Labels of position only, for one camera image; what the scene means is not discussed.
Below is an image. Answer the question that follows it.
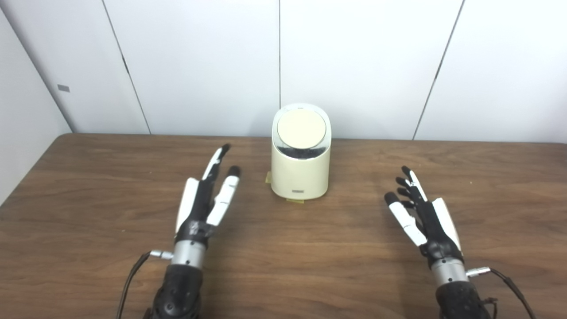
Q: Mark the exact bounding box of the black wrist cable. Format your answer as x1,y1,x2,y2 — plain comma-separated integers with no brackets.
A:
116,250,174,319
466,266,536,319

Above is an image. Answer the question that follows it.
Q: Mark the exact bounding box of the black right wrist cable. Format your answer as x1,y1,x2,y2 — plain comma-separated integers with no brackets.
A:
466,266,536,319

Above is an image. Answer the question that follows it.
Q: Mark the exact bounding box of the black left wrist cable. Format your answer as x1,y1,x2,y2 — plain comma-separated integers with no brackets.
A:
116,250,174,319

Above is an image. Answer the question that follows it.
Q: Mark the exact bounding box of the cream-colored bin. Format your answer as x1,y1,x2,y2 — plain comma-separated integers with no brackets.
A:
271,103,332,201

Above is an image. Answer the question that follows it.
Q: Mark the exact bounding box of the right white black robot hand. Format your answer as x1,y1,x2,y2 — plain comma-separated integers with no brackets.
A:
384,166,463,268

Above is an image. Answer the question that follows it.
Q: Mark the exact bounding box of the round cream bin lid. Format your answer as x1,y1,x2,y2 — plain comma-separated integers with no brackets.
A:
277,109,327,149

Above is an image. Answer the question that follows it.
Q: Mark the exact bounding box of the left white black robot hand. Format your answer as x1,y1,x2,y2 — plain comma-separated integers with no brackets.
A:
175,143,241,249

